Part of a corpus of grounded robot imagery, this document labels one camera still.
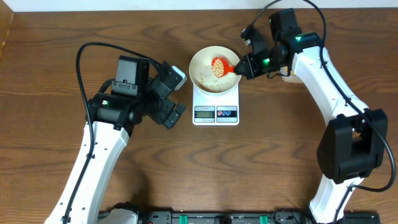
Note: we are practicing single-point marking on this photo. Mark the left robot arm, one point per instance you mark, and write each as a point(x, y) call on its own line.
point(114, 111)

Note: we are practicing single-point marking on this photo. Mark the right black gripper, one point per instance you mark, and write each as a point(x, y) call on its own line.
point(252, 71)

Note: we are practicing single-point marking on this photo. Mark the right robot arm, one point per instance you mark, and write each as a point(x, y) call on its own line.
point(354, 142)

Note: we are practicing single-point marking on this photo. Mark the soybeans in bowl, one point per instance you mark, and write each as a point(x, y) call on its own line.
point(210, 83)

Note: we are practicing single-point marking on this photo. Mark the white round bowl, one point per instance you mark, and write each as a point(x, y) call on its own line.
point(201, 62)

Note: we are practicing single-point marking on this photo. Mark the red plastic measuring scoop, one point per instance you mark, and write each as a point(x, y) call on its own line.
point(227, 67)

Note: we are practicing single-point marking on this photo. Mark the white digital kitchen scale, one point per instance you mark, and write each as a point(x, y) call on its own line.
point(215, 109)

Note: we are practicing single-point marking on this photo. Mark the clear plastic container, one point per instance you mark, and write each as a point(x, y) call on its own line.
point(292, 79)

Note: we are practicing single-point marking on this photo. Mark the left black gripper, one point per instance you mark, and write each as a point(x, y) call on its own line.
point(166, 106)

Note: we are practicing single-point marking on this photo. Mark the cardboard panel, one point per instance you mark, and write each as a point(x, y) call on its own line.
point(6, 18)

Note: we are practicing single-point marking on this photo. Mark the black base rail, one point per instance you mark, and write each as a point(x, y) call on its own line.
point(164, 217)

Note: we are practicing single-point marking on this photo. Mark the soybeans pile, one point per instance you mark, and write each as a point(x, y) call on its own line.
point(285, 71)

